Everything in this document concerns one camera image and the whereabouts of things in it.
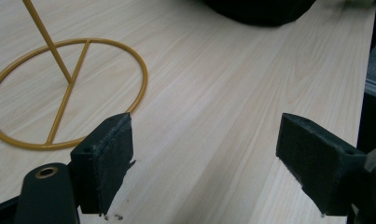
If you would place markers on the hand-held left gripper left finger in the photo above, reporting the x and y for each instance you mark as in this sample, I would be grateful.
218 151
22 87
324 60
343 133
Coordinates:
101 161

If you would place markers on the grey upholstered chair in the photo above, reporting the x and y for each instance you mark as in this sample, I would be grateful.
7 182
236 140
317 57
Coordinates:
375 71

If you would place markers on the black hat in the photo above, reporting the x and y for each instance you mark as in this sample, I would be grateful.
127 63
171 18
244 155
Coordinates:
260 11

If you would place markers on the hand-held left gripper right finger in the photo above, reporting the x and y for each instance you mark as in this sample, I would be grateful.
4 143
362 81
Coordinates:
319 161

